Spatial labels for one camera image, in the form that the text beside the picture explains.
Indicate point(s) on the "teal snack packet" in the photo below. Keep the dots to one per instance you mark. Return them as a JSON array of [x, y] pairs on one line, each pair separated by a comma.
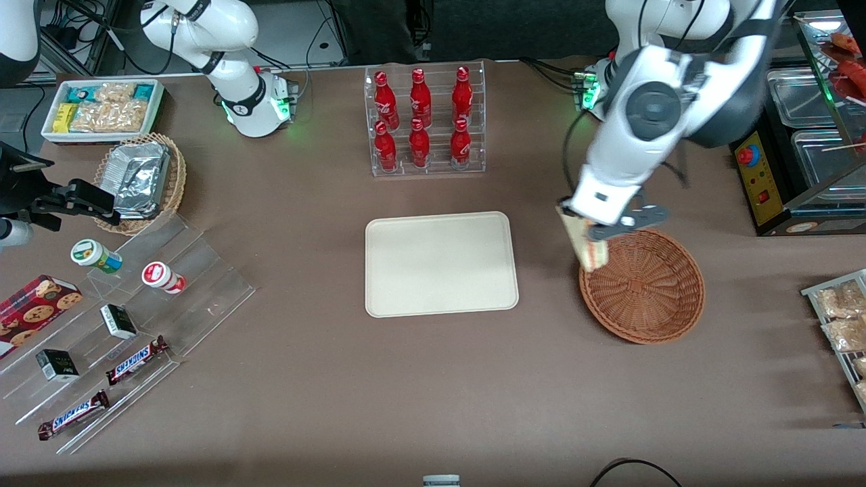
[[143, 91], [78, 94]]

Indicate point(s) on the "clear bag of pastries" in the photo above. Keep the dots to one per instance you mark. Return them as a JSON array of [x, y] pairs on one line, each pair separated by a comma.
[[861, 391], [842, 301], [846, 335], [859, 366]]

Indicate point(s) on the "snickers chocolate bar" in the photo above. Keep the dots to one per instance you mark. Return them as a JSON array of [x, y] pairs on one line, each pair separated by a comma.
[[135, 360], [73, 414]]

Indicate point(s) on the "cream rectangular serving tray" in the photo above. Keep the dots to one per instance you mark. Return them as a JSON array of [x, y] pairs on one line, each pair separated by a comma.
[[440, 264]]

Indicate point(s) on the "light tan wicker basket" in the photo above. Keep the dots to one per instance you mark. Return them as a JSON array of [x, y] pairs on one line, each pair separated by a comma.
[[174, 182]]

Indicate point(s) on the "green lid yogurt cup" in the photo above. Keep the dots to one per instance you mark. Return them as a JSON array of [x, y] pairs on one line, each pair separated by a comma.
[[91, 253]]

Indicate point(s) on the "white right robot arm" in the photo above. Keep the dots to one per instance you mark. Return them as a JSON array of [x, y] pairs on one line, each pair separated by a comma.
[[223, 40]]

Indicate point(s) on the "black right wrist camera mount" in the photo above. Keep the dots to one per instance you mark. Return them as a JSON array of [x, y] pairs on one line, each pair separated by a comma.
[[17, 182]]

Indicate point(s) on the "white rectangular snack bin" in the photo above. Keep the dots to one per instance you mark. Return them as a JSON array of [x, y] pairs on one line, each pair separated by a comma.
[[157, 111]]

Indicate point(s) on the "stacked aluminium foil containers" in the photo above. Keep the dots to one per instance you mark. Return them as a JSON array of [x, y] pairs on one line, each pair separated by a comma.
[[139, 179]]

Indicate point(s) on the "triangular sandwich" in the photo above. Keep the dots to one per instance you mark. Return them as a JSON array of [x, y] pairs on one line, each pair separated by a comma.
[[592, 256]]

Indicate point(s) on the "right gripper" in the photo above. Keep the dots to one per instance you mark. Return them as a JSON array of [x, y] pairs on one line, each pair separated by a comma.
[[19, 191]]

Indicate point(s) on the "red lid yogurt cup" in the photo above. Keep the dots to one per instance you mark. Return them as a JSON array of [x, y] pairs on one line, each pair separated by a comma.
[[161, 276]]

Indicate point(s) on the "clear acrylic stepped display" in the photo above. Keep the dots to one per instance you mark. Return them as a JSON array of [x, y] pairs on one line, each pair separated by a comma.
[[203, 291]]

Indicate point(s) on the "yellow snack packet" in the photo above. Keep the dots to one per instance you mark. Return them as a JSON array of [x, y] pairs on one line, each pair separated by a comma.
[[63, 118]]

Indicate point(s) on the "small black carton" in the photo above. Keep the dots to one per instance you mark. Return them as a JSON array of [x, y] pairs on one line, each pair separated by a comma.
[[118, 321], [57, 365]]

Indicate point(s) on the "clear acrylic bottle rack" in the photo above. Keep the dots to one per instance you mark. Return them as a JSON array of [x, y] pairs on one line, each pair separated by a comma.
[[436, 162]]

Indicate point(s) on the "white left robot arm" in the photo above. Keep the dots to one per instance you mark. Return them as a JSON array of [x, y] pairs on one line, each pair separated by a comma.
[[649, 101]]

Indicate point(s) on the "clear cracker bag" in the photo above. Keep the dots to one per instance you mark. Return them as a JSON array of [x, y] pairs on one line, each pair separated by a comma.
[[125, 115], [86, 117], [115, 91]]

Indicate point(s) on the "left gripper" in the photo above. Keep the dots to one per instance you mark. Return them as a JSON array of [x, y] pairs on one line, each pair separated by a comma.
[[564, 210]]

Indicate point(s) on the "red tartan cookie box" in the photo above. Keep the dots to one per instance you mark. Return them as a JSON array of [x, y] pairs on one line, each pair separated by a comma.
[[37, 311]]

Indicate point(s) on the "small grey device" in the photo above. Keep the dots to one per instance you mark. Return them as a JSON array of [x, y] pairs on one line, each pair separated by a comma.
[[441, 481]]

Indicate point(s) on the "red cola bottle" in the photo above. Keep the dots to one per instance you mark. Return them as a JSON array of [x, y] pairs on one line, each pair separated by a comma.
[[385, 149], [462, 95], [461, 145], [384, 101], [419, 145], [420, 98]]

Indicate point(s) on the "brown round wicker basket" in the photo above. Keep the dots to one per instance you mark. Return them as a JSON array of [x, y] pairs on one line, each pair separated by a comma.
[[643, 291]]

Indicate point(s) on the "black food warmer machine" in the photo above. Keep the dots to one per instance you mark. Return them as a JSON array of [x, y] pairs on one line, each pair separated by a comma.
[[761, 182]]

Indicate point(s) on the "orange sausage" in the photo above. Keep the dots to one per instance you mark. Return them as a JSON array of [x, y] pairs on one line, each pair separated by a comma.
[[844, 42]]

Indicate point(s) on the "thin wooden skewer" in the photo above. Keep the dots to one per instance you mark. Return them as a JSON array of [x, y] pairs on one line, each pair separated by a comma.
[[846, 145]]

